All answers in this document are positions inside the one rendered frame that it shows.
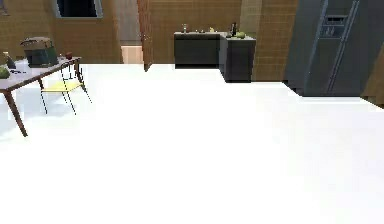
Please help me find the black kitchen counter cabinet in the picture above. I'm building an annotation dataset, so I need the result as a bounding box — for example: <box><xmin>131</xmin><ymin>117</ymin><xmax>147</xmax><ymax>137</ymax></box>
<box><xmin>173</xmin><ymin>31</ymin><xmax>257</xmax><ymax>83</ymax></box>

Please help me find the brown wooden room door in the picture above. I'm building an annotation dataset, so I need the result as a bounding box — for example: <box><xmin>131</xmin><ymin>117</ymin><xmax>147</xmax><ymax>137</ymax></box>
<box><xmin>136</xmin><ymin>0</ymin><xmax>154</xmax><ymax>72</ymax></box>

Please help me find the grey framed window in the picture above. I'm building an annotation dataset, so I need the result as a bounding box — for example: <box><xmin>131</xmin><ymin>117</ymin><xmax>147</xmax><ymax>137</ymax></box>
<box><xmin>53</xmin><ymin>0</ymin><xmax>104</xmax><ymax>19</ymax></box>

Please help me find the dark grey fridge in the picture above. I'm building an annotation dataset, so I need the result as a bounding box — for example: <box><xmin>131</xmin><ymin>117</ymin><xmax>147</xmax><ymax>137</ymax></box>
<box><xmin>283</xmin><ymin>0</ymin><xmax>384</xmax><ymax>98</ymax></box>

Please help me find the brown wooden table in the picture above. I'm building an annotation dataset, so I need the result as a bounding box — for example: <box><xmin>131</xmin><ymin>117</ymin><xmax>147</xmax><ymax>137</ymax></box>
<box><xmin>0</xmin><ymin>56</ymin><xmax>83</xmax><ymax>138</ymax></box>

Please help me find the dark green bin with lid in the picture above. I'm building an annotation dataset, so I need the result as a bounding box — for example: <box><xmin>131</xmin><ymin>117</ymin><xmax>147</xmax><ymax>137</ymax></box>
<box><xmin>19</xmin><ymin>36</ymin><xmax>60</xmax><ymax>68</ymax></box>

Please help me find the dark green bottle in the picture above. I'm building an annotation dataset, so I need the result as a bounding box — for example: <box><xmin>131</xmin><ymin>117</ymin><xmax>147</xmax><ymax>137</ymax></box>
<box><xmin>2</xmin><ymin>51</ymin><xmax>17</xmax><ymax>70</ymax></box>

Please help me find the yellow wire chair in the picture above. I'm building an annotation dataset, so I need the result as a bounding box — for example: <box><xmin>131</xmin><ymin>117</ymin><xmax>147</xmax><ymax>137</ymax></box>
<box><xmin>39</xmin><ymin>65</ymin><xmax>93</xmax><ymax>116</ymax></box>

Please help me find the grey fridge door handle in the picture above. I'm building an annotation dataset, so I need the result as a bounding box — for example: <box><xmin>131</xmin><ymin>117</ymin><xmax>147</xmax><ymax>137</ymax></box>
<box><xmin>304</xmin><ymin>0</ymin><xmax>329</xmax><ymax>91</ymax></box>
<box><xmin>327</xmin><ymin>0</ymin><xmax>361</xmax><ymax>94</ymax></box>

